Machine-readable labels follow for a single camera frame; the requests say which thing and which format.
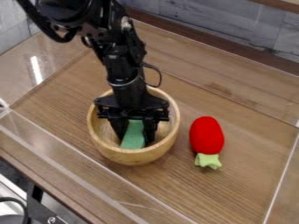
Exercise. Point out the green foam block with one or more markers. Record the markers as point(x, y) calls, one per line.
point(134, 140)

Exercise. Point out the clear acrylic enclosure wall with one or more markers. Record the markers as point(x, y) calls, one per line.
point(216, 78)

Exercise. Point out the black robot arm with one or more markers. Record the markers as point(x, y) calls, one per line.
point(106, 29)

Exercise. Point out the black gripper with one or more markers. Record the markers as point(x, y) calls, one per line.
point(131, 102)

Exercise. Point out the black metal table frame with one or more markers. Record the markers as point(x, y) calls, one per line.
point(46, 210)

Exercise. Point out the brown wooden bowl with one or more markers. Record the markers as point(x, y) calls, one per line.
point(107, 143)

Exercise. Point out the red plush strawberry toy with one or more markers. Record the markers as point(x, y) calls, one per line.
point(207, 142)

